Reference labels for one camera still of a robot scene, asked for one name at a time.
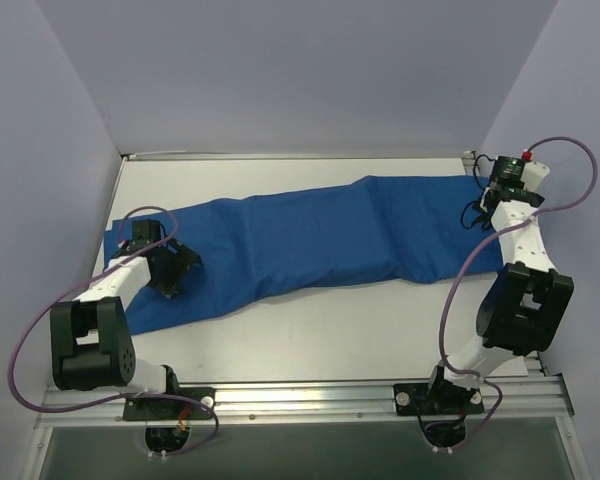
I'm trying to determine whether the blue surgical drape cloth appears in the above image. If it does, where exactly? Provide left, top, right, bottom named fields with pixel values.
left=127, top=175, right=502, bottom=334

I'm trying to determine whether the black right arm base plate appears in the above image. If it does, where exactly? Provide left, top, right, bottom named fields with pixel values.
left=392, top=382, right=485, bottom=417

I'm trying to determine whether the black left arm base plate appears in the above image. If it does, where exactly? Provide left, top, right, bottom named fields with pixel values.
left=122, top=386, right=216, bottom=422

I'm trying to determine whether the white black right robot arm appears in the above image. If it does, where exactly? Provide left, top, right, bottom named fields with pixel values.
left=423, top=151, right=574, bottom=413

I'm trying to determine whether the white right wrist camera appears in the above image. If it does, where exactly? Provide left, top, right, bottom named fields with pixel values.
left=521, top=151, right=550, bottom=192

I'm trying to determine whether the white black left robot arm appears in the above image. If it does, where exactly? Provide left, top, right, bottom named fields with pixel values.
left=50, top=220, right=202, bottom=419

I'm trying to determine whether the aluminium front frame rail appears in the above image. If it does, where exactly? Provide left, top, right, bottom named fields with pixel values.
left=36, top=376, right=575, bottom=428

